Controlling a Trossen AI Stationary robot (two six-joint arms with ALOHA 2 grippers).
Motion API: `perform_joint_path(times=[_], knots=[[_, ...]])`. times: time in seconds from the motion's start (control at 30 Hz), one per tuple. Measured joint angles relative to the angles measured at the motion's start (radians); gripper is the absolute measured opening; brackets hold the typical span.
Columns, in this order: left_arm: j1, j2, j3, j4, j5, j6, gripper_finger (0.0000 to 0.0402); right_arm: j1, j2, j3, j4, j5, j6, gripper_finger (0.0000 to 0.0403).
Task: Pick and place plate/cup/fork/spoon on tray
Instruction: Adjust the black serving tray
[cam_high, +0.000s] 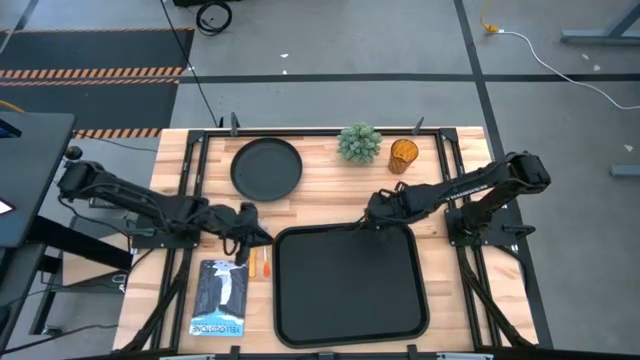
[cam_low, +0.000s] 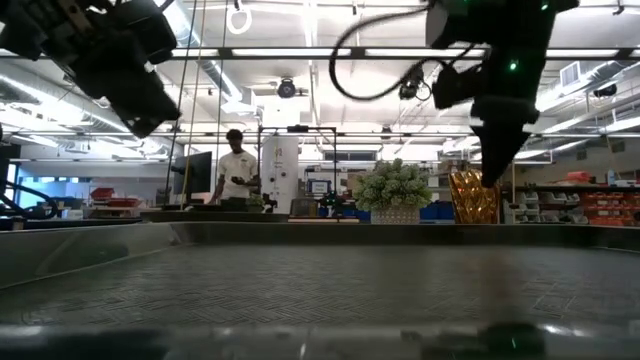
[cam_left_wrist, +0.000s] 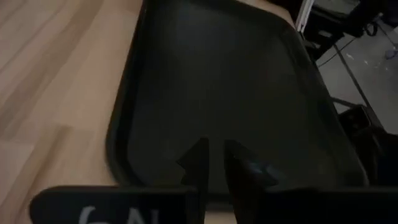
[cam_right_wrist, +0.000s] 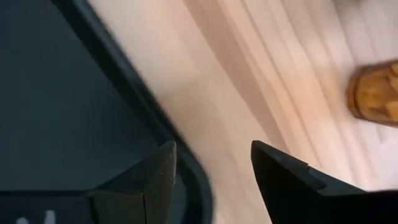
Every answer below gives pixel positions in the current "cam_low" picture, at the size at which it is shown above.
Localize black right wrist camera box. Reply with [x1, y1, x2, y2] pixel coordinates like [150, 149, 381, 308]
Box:
[432, 63, 484, 110]

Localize black metal frame stand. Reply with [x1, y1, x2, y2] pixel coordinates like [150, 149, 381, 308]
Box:
[257, 124, 339, 217]

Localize person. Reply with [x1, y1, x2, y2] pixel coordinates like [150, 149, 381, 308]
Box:
[207, 128, 261, 207]

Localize blue framed sign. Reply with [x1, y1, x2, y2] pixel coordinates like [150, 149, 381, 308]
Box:
[306, 178, 332, 197]

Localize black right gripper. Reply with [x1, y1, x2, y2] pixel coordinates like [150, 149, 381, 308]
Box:
[469, 47, 549, 189]

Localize red storage bins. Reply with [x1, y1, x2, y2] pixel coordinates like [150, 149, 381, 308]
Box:
[89, 187, 142, 209]

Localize black computer monitor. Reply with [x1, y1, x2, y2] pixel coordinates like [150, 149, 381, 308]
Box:
[171, 151, 214, 206]

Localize blue storage bins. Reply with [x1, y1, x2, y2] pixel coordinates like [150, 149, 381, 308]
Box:
[418, 200, 456, 222]

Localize white green flower bush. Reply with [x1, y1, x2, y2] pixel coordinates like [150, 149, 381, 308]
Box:
[353, 158, 434, 213]

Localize white hanging ring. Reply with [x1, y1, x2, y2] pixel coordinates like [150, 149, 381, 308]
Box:
[225, 0, 253, 36]

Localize grey textured metal tray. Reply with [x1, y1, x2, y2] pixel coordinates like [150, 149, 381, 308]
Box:
[0, 221, 640, 360]

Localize black horizontal frame bar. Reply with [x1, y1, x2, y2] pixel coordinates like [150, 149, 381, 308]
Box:
[0, 46, 640, 62]

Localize round black ceiling camera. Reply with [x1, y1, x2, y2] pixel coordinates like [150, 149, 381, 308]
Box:
[277, 78, 298, 100]

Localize black cable at arm base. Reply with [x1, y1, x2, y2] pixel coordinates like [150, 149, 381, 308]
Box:
[0, 179, 60, 221]

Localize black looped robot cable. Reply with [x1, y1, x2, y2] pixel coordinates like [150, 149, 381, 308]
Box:
[328, 4, 476, 102]

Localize black overhead camera with cable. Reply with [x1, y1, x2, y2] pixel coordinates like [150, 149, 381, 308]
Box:
[398, 64, 433, 102]

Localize white ceiling air vent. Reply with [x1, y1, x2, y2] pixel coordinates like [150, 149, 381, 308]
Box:
[559, 60, 582, 89]

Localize small green potted plant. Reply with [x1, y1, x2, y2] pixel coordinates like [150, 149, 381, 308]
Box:
[244, 193, 266, 214]

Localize gold foil packet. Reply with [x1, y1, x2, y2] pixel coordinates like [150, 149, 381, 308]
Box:
[448, 169, 502, 225]

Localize thin hanging cords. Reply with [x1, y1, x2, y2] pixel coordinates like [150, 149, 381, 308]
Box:
[163, 0, 207, 206]

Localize shelf with grey red bins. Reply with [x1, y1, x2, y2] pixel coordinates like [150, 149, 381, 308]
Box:
[502, 183, 640, 227]

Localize white cylindrical tank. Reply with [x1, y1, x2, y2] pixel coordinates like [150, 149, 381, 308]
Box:
[260, 135, 300, 215]

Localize white patterned plant pot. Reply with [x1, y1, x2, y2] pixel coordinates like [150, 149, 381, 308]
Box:
[369, 206, 422, 225]

